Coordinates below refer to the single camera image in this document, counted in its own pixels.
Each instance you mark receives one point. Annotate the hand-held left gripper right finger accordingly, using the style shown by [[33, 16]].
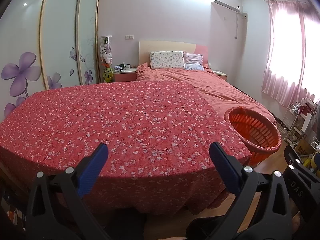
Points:
[[225, 167]]

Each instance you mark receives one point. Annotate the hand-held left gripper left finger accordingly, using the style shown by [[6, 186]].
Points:
[[93, 168]]

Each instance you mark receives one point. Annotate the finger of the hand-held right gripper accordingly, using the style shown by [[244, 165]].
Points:
[[291, 155]]

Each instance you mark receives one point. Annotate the orange plastic basket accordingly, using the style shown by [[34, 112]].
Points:
[[255, 132]]

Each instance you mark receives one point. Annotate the person's right hand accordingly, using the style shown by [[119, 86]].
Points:
[[297, 222]]

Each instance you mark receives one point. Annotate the cardboard box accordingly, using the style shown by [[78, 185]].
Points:
[[305, 147]]

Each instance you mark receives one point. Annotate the yellow container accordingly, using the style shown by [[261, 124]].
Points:
[[311, 162]]

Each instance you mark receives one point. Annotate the red floral table cloth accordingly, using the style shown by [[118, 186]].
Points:
[[100, 130]]

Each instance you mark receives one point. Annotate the white cluttered shelf unit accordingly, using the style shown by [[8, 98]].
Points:
[[310, 115]]

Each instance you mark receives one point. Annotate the person's right leg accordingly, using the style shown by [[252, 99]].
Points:
[[205, 228]]

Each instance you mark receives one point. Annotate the person's leg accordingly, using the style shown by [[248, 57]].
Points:
[[125, 226], [205, 228]]

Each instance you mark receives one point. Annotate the person's left leg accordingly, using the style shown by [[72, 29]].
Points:
[[125, 226]]

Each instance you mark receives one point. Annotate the bed with salmon duvet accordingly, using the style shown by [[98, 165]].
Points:
[[212, 87]]

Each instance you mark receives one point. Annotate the dark box with orange print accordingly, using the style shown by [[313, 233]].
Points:
[[15, 216]]

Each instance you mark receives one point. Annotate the yellow plush toy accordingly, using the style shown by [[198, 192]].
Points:
[[108, 75]]

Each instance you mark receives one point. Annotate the pink nightstand with mugs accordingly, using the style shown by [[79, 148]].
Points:
[[125, 76]]

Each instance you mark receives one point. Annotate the pink curtain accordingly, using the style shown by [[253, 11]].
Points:
[[287, 55]]

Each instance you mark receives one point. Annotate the striped pink pillow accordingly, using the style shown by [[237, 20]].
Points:
[[193, 61]]

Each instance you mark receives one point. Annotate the floral white pillow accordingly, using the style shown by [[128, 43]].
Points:
[[167, 60]]

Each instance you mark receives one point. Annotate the cream and pink headboard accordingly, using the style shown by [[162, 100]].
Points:
[[170, 45]]

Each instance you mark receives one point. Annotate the air conditioner pipe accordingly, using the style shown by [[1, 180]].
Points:
[[236, 25]]

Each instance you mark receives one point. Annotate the white air conditioner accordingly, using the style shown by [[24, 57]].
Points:
[[226, 2]]

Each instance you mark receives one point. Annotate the wall switch plate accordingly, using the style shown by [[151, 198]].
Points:
[[129, 37]]

